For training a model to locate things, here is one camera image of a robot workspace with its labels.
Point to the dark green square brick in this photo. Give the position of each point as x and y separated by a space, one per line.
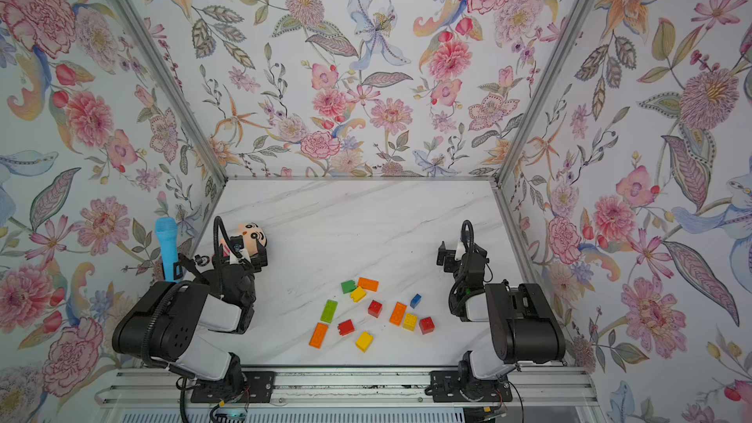
348 286

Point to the orange flat brick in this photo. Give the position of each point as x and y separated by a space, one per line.
319 334

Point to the red square brick right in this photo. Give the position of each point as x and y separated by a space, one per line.
426 325

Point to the yellow brick near green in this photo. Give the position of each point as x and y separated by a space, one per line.
358 295

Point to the blue small brick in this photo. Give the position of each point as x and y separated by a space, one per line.
415 301

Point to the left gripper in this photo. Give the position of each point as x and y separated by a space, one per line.
256 263

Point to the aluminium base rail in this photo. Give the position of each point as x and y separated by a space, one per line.
286 387

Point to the red square brick centre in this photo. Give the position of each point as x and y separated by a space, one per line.
375 309

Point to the lime green long brick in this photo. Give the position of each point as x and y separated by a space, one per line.
329 312

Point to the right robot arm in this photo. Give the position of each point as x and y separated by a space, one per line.
522 325

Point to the plush doll pink dress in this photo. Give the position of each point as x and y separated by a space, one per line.
249 240

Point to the red square brick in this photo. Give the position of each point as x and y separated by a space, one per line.
426 325
375 309

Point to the orange tall long brick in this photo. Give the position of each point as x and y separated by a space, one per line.
398 314

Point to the orange brick near green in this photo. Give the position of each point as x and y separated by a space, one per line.
368 284

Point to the yellow square brick right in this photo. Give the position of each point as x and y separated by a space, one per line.
409 322

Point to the blue toy microphone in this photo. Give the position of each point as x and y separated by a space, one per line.
166 231

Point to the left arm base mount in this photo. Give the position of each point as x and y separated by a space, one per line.
248 387

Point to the red long brick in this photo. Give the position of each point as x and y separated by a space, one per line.
346 328

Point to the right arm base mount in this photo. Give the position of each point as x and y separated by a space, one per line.
456 386

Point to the yellow brick front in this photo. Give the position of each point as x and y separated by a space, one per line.
364 341

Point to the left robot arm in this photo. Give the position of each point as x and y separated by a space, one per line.
162 328

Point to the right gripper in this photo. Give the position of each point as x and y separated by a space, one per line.
451 259

